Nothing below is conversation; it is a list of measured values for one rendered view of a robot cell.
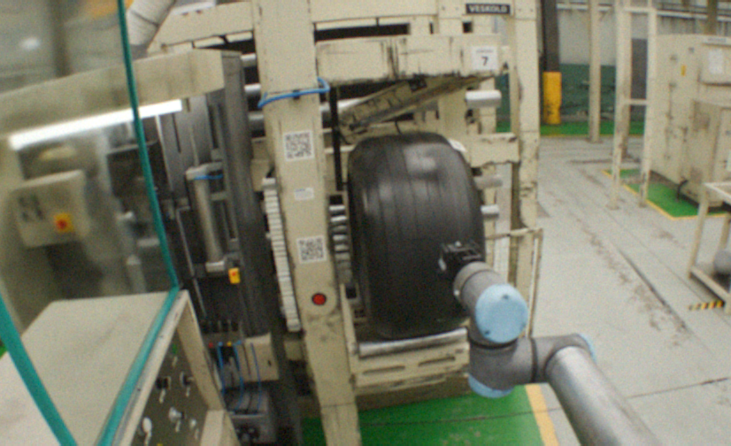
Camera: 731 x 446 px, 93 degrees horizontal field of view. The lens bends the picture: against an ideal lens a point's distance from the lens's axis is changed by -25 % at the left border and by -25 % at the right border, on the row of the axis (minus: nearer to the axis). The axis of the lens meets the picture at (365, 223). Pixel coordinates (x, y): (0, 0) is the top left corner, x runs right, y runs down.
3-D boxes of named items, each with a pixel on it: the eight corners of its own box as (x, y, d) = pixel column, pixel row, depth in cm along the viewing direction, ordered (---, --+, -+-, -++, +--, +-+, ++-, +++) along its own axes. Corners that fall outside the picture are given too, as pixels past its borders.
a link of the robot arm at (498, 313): (480, 352, 71) (480, 299, 69) (458, 321, 83) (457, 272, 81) (530, 342, 72) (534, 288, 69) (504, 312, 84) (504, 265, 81)
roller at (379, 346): (355, 347, 136) (357, 359, 133) (354, 340, 133) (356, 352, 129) (465, 329, 139) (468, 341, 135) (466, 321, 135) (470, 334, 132)
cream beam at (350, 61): (320, 88, 135) (316, 42, 129) (319, 83, 158) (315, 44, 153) (504, 76, 140) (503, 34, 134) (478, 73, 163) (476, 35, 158)
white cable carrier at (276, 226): (288, 331, 135) (262, 180, 118) (289, 322, 140) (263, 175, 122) (303, 329, 135) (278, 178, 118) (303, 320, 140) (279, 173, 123)
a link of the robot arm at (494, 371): (528, 399, 74) (534, 342, 71) (467, 403, 76) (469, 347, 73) (522, 372, 83) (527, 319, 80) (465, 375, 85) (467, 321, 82)
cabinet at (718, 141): (704, 214, 412) (720, 104, 366) (678, 198, 466) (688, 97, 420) (761, 211, 404) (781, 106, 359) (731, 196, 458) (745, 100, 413)
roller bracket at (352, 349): (350, 374, 129) (347, 349, 125) (340, 307, 166) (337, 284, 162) (362, 373, 129) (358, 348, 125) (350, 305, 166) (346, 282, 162)
